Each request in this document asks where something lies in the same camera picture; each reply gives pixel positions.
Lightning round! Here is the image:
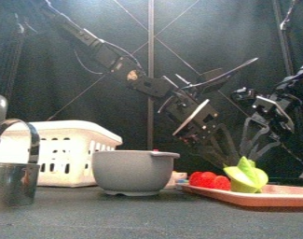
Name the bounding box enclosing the green starfruit bottom piece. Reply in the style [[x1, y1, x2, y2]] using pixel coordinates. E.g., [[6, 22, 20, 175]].
[[222, 156, 271, 194]]

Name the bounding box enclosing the white plastic slotted basket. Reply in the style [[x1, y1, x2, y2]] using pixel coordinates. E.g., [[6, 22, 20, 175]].
[[0, 119, 123, 189]]

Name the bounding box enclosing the red toy strawberry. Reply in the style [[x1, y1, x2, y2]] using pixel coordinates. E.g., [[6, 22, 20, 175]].
[[187, 170, 234, 191]]

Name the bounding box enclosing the small white toy piece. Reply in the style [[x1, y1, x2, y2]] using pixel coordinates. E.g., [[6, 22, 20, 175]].
[[164, 170, 190, 190]]

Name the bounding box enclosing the pink plastic tray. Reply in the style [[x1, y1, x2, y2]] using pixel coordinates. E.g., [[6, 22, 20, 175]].
[[180, 183, 303, 209]]

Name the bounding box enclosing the grey toy bowl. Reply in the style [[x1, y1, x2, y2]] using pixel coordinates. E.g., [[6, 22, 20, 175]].
[[91, 149, 180, 197]]

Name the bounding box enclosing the slanted metal frame pole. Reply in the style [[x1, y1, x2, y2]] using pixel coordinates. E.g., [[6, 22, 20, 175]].
[[272, 0, 295, 77]]

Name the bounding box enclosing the vertical metal frame pole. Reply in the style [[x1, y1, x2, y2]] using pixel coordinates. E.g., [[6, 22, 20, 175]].
[[146, 0, 156, 151]]

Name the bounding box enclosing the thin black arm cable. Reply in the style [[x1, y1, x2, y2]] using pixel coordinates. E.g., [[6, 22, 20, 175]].
[[72, 48, 104, 76]]

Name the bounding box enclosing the shiny metal pot with handle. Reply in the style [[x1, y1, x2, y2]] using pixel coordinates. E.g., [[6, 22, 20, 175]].
[[0, 92, 43, 209]]

